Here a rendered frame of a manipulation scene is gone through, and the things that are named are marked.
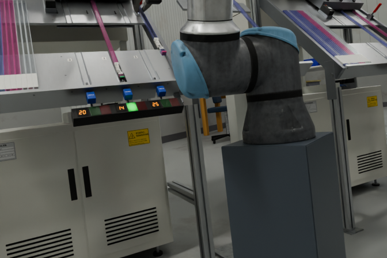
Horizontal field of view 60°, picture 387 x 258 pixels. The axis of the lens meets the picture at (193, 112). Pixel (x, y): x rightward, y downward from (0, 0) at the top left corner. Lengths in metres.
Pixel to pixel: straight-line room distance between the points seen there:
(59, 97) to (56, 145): 0.34
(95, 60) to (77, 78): 0.11
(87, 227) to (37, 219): 0.18
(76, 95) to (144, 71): 0.25
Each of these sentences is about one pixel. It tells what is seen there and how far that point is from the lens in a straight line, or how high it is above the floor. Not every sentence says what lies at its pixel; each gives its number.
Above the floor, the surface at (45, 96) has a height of 0.71.
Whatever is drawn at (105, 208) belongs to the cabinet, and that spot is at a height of 0.27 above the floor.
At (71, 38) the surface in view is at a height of 1.01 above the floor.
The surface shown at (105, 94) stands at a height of 0.70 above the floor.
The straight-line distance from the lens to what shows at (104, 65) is 1.15.
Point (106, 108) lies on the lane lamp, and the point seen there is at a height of 0.66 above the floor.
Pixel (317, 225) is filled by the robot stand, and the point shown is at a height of 0.40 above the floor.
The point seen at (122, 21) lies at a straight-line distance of 1.40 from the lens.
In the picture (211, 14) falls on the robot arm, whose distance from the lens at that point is 0.62.
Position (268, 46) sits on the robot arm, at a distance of 0.68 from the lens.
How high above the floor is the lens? 0.65
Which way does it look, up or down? 2 degrees down
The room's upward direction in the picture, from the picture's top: 7 degrees counter-clockwise
